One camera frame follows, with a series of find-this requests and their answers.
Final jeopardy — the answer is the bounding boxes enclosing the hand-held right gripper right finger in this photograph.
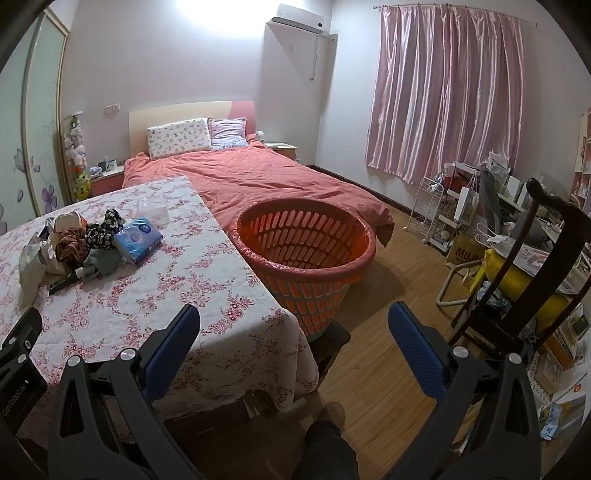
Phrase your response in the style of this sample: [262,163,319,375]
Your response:
[387,301,542,480]

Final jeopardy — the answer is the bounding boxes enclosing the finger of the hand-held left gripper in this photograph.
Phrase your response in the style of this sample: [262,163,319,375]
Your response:
[0,307,43,370]

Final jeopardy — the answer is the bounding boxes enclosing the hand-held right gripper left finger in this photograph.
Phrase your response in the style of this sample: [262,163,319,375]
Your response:
[47,302,204,480]

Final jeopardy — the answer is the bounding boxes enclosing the dark green ointment tube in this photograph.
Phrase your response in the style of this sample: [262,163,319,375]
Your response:
[48,271,86,296]

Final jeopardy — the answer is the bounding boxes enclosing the orange plastic laundry basket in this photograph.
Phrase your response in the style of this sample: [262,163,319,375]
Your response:
[228,199,377,342]

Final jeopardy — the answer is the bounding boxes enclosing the red white paper cup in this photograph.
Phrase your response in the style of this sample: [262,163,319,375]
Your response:
[53,211,88,234]

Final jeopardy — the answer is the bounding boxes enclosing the pink floral tablecloth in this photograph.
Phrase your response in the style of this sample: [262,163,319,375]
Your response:
[0,175,319,414]

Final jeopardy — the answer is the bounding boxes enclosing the white plastic bag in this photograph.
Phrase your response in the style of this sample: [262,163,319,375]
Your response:
[18,217,58,308]

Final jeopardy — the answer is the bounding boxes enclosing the dark wooden stool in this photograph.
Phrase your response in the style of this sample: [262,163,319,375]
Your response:
[309,318,352,393]

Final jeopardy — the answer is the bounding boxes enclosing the brown cloth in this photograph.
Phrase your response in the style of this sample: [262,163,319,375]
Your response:
[55,228,90,266]

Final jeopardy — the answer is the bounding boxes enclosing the green sock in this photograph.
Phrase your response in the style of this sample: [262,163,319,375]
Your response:
[83,249,123,278]

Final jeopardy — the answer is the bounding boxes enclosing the brown shoe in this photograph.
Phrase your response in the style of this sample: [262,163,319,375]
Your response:
[314,401,346,432]

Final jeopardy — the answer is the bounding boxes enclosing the blue tissue pack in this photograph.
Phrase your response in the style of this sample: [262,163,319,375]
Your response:
[113,217,164,266]

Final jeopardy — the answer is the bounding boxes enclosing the brown paper bag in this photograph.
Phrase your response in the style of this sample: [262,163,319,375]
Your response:
[445,231,485,268]

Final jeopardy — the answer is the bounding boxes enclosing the yellow cushion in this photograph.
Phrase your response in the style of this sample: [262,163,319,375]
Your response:
[485,249,583,319]

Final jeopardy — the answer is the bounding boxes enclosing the black floral cloth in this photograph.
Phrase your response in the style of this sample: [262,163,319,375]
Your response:
[84,209,125,251]

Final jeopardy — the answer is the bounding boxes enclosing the clear plastic box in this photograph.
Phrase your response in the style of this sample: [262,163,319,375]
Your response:
[137,194,170,225]

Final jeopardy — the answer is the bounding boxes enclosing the person's leg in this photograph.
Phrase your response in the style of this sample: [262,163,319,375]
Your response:
[295,420,360,480]

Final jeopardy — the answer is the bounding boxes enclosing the white shelf cart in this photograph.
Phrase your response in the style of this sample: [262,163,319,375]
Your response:
[431,161,481,254]

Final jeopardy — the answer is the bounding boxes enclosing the newspaper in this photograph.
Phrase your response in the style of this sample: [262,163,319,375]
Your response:
[512,244,591,294]

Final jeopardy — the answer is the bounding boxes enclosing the pile of boxes and books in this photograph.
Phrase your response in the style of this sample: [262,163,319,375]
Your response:
[526,300,591,444]

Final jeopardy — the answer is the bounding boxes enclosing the white paper bag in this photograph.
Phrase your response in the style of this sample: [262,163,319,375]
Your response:
[453,178,481,222]

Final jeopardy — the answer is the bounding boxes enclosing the green yellow plush toy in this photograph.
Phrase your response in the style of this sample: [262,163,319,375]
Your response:
[74,168,92,201]

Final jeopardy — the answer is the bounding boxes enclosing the grey office chair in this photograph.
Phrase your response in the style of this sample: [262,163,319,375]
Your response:
[478,166,504,232]

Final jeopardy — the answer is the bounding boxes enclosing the pink white nightstand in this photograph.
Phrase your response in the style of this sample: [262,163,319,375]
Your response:
[264,141,297,161]
[88,165,125,199]

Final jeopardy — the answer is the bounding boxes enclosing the cluttered white desk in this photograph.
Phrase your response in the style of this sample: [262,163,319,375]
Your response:
[489,152,578,245]

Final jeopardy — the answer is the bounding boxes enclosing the bed with red duvet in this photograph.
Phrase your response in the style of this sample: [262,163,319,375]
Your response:
[122,134,395,247]

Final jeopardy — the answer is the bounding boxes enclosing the hanging plush toys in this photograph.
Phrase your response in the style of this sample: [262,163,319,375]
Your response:
[65,113,88,169]

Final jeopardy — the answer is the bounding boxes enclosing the dark wooden chair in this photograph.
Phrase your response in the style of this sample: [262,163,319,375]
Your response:
[450,178,591,365]

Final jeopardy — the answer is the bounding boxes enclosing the white floral pillow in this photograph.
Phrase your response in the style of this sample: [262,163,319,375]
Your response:
[147,117,213,161]

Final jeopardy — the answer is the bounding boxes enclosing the pink striped pillow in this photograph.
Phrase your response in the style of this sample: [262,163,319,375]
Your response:
[208,116,249,151]

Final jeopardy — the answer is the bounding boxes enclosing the beige and pink headboard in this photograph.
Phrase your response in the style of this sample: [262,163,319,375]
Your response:
[128,100,256,160]

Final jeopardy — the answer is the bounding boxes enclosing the glass door wardrobe with flowers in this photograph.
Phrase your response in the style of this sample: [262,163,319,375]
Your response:
[0,9,70,232]

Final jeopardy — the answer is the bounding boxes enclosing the pink satin curtain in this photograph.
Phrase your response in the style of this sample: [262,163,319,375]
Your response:
[365,4,527,185]

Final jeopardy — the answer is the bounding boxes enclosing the white bookshelf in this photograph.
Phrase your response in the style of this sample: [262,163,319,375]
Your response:
[575,108,591,204]

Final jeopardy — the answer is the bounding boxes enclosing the white air conditioner pipe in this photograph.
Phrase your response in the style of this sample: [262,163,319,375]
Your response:
[310,33,323,81]

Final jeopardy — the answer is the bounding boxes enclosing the white air conditioner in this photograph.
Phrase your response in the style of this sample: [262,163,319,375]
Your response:
[271,4,326,35]

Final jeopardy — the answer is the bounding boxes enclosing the white wire rack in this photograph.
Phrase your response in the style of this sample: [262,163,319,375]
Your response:
[405,175,446,241]

